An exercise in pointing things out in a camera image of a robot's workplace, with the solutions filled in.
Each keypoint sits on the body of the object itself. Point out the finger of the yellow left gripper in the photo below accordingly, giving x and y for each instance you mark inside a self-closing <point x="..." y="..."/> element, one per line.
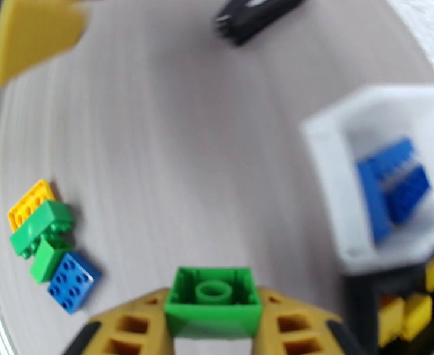
<point x="36" y="32"/>

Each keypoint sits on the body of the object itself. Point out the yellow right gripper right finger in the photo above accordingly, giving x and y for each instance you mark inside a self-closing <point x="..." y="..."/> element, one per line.
<point x="298" y="328"/>

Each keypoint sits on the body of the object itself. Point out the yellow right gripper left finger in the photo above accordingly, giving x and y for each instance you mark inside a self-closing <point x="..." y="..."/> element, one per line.
<point x="135" y="324"/>

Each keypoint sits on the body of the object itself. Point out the green lego brick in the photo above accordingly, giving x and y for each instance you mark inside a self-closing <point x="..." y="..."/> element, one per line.
<point x="213" y="317"/>
<point x="39" y="224"/>
<point x="45" y="263"/>

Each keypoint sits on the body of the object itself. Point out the long blue lego brick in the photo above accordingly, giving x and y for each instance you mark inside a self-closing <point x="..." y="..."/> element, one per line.
<point x="372" y="202"/>
<point x="392" y="158"/>

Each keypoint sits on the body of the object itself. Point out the yellow lego plate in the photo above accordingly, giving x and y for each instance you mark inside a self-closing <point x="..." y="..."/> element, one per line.
<point x="26" y="206"/>

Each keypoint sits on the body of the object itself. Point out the black plastic bin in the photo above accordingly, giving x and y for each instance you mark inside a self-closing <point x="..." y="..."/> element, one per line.
<point x="361" y="309"/>

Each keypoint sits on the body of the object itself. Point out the blue square lego brick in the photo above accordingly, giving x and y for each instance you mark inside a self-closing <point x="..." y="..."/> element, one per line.
<point x="73" y="283"/>

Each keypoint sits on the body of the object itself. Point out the white plastic bin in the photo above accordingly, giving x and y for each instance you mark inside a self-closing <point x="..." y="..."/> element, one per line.
<point x="328" y="172"/>

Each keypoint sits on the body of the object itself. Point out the black stapler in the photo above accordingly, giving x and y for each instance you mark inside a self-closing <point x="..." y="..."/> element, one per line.
<point x="257" y="17"/>

